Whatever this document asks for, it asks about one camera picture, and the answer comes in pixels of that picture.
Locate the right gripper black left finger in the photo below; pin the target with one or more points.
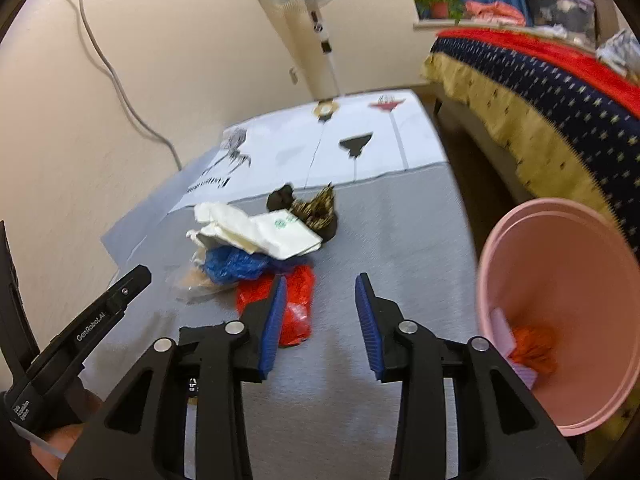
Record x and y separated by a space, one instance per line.
140 429

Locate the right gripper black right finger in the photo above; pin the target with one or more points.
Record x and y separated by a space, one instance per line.
503 432

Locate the white paper bag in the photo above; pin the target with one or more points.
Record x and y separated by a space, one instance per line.
277 234

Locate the orange trash in bin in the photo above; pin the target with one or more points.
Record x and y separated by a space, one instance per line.
534 349

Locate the person's left hand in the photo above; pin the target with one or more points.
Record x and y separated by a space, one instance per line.
63 439

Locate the clear plastic wrapper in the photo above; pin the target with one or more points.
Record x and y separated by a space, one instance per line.
191 285

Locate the red plastic bag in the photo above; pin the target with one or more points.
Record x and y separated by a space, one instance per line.
296 327

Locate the blue plastic bag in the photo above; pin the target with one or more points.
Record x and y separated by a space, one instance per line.
227 264

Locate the grey white printed floor mat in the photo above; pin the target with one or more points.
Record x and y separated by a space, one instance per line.
321 414

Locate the bed with starry cover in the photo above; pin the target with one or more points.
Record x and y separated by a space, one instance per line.
569 122

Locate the potted green plant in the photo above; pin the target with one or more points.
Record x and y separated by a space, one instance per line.
440 9

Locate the pink clothes on sill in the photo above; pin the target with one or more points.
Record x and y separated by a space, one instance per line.
497 12

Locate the plaid grey quilt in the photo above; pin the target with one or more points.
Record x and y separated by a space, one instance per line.
621 53

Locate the white standing fan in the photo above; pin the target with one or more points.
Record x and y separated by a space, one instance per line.
305 34

